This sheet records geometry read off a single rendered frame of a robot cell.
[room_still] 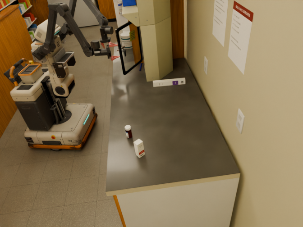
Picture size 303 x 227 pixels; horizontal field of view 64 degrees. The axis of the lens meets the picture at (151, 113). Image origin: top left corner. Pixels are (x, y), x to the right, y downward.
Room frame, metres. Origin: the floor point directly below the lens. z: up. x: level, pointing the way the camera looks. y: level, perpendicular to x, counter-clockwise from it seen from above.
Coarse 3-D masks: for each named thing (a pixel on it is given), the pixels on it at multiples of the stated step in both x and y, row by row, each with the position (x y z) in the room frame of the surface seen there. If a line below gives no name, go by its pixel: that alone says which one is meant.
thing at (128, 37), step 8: (120, 32) 1.89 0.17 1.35; (128, 32) 1.97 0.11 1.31; (136, 32) 2.06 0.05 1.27; (120, 40) 1.88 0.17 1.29; (128, 40) 1.96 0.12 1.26; (136, 40) 2.05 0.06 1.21; (128, 48) 1.94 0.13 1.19; (136, 48) 2.04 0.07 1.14; (120, 56) 1.85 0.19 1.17; (128, 56) 1.93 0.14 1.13; (136, 56) 2.02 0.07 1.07; (128, 64) 1.91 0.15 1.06
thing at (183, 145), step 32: (128, 96) 1.60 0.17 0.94; (160, 96) 1.55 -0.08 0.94; (192, 96) 1.50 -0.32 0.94; (160, 128) 1.18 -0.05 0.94; (192, 128) 1.14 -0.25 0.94; (128, 160) 0.94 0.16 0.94; (160, 160) 0.91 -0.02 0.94; (192, 160) 0.88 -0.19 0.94; (224, 160) 0.86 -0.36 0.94; (128, 192) 0.75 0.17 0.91
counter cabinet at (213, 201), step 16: (144, 192) 0.75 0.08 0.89; (160, 192) 0.75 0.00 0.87; (176, 192) 0.75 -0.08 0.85; (192, 192) 0.76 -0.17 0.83; (208, 192) 0.76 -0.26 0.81; (224, 192) 0.76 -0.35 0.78; (128, 208) 0.75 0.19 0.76; (144, 208) 0.75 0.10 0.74; (160, 208) 0.75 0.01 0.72; (176, 208) 0.75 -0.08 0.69; (192, 208) 0.76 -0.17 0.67; (208, 208) 0.76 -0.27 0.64; (224, 208) 0.76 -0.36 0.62; (128, 224) 0.75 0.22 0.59; (144, 224) 0.75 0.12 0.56; (160, 224) 0.75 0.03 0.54; (176, 224) 0.75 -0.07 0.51; (192, 224) 0.76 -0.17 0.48; (208, 224) 0.76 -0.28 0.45; (224, 224) 0.76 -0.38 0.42
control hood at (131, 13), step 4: (136, 4) 2.02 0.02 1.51; (124, 8) 1.94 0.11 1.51; (128, 8) 1.93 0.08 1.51; (132, 8) 1.91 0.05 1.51; (136, 8) 1.90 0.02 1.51; (124, 12) 1.83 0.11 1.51; (128, 12) 1.82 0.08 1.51; (132, 12) 1.80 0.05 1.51; (136, 12) 1.79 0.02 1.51; (124, 16) 1.79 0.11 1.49; (128, 16) 1.79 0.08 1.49; (132, 16) 1.79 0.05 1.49; (136, 16) 1.79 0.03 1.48; (132, 20) 1.79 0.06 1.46; (136, 20) 1.79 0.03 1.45; (136, 24) 1.79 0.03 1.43
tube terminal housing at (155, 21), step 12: (144, 0) 1.79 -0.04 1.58; (156, 0) 1.82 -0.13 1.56; (168, 0) 1.92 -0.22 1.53; (144, 12) 1.79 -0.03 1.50; (156, 12) 1.82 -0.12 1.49; (168, 12) 1.92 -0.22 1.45; (144, 24) 1.79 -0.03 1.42; (156, 24) 1.81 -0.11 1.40; (168, 24) 1.91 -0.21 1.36; (144, 36) 1.79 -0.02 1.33; (156, 36) 1.80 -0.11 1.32; (168, 36) 1.91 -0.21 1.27; (144, 48) 1.79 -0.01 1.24; (156, 48) 1.80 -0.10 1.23; (168, 48) 1.90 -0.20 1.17; (144, 60) 1.79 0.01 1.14; (156, 60) 1.80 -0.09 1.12; (168, 60) 1.89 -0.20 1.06; (156, 72) 1.79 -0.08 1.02; (168, 72) 1.89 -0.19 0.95
